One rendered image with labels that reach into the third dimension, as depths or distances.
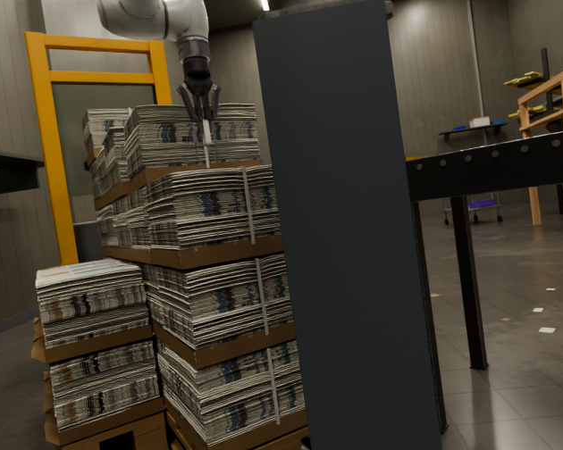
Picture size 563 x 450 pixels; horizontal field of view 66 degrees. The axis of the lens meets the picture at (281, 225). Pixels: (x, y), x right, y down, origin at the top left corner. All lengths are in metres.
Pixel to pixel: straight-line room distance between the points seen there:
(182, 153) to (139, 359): 0.64
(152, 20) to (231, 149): 0.42
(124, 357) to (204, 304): 0.46
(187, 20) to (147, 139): 0.35
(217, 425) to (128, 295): 0.50
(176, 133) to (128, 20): 0.32
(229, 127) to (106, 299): 0.64
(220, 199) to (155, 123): 0.39
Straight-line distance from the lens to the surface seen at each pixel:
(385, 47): 0.71
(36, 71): 2.82
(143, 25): 1.31
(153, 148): 1.32
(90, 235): 2.82
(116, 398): 1.46
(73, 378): 1.43
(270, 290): 1.11
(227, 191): 1.06
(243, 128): 1.42
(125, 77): 2.89
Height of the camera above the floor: 0.71
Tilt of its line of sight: 2 degrees down
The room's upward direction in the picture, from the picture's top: 8 degrees counter-clockwise
